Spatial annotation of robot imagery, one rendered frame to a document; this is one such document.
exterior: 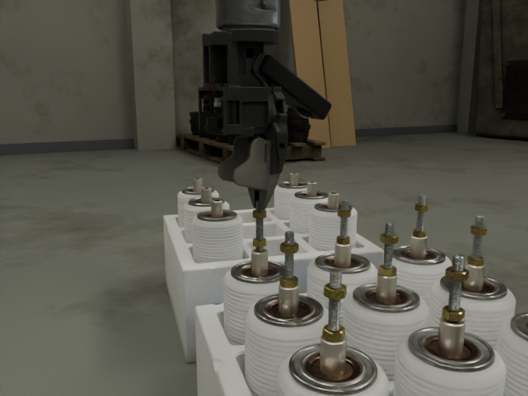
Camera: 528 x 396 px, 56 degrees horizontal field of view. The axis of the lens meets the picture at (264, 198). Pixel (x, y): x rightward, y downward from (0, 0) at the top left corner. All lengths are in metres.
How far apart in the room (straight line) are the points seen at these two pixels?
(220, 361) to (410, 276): 0.28
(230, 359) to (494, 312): 0.30
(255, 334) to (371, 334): 0.13
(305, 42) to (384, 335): 3.69
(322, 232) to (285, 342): 0.48
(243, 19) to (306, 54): 3.55
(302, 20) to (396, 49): 1.37
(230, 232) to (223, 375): 0.38
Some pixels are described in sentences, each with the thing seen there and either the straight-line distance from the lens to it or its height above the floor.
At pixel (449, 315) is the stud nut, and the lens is 0.49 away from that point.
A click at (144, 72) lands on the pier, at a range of 3.97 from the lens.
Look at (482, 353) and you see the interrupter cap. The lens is 0.51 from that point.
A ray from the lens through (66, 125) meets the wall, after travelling 4.07.
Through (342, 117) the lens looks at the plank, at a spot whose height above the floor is 0.23.
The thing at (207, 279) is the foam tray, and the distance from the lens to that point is 0.89.
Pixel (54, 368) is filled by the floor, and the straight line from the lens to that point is 1.00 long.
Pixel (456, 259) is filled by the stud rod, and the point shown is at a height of 0.34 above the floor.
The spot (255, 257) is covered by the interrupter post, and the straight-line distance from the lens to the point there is 0.64.
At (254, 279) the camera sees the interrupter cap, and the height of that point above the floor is 0.25.
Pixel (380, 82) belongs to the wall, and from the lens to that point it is 5.14.
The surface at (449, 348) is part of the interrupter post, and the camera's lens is 0.50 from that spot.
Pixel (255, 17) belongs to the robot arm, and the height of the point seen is 0.56.
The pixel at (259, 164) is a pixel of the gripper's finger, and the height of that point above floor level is 0.40.
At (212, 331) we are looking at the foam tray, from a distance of 0.67.
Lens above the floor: 0.49
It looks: 13 degrees down
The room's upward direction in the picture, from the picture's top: straight up
